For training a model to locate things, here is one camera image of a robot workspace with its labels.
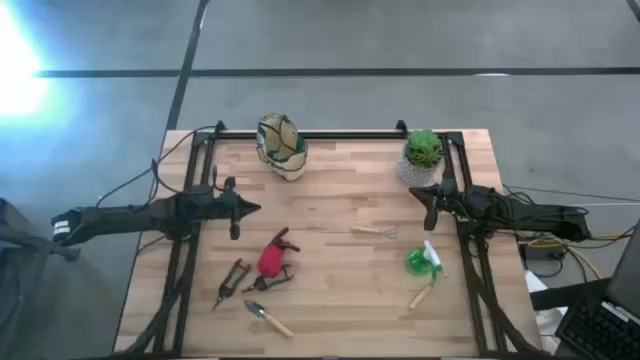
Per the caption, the black laptop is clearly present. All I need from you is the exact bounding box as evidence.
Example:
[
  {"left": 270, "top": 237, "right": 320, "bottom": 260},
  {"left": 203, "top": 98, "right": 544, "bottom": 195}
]
[{"left": 553, "top": 219, "right": 640, "bottom": 360}]

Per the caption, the red garden glove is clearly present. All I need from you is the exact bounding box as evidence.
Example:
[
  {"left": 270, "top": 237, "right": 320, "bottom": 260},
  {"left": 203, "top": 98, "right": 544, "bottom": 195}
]
[{"left": 255, "top": 227, "right": 301, "bottom": 280}]

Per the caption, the black metal table frame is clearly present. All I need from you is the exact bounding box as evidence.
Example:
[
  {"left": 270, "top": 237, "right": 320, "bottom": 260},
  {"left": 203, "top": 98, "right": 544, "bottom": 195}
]
[{"left": 115, "top": 119, "right": 551, "bottom": 359}]

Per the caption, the wooden tool handle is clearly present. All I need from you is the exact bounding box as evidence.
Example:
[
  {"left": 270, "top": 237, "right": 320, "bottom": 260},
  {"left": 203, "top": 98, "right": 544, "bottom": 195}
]
[{"left": 243, "top": 299, "right": 295, "bottom": 339}]

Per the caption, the yellow cable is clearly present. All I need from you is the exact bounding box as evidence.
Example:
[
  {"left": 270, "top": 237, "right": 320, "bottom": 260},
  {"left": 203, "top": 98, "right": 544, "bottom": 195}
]
[{"left": 527, "top": 232, "right": 629, "bottom": 280}]

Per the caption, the black power box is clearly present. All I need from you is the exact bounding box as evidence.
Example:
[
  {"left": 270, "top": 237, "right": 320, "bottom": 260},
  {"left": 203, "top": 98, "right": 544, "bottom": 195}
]
[{"left": 518, "top": 241, "right": 557, "bottom": 262}]

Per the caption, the wooden-handled hand rake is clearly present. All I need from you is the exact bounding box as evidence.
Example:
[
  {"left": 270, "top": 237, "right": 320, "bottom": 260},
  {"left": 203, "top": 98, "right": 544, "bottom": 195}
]
[{"left": 349, "top": 224, "right": 400, "bottom": 240}]

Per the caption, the cream green-trimmed gardening bag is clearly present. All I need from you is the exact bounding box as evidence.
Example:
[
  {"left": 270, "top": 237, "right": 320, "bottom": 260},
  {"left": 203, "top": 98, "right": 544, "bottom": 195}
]
[{"left": 255, "top": 112, "right": 309, "bottom": 182}]

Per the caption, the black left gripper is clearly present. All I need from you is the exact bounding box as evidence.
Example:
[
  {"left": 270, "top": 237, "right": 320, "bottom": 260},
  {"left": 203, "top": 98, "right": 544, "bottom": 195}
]
[{"left": 192, "top": 175, "right": 262, "bottom": 241}]

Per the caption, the green spray bottle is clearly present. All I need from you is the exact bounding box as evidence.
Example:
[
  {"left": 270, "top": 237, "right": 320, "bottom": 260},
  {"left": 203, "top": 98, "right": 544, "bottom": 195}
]
[{"left": 404, "top": 239, "right": 445, "bottom": 280}]

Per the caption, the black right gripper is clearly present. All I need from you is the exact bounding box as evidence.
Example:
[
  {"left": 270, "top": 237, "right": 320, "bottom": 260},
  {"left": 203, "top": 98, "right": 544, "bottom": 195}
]
[{"left": 408, "top": 177, "right": 474, "bottom": 232}]

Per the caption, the potted plant triangle-pattern pot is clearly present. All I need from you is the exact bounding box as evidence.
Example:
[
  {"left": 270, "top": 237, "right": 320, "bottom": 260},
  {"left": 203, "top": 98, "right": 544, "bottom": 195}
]
[{"left": 396, "top": 128, "right": 445, "bottom": 188}]

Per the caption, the wooden-handled weeder tool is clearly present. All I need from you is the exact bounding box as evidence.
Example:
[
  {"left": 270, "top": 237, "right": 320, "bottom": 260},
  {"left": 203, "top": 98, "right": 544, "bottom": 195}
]
[{"left": 407, "top": 273, "right": 449, "bottom": 311}]

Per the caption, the white paper bag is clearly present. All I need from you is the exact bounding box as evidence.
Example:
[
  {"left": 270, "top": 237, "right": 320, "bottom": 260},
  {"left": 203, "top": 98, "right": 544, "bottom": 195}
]
[{"left": 523, "top": 269, "right": 571, "bottom": 354}]

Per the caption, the black side desk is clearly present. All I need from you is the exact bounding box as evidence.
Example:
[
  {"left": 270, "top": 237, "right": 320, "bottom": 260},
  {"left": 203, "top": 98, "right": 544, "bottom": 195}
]
[{"left": 528, "top": 277, "right": 614, "bottom": 312}]

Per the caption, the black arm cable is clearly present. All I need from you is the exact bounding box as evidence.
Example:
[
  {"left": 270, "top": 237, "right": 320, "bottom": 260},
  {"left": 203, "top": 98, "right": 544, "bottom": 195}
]
[{"left": 94, "top": 124, "right": 221, "bottom": 209}]

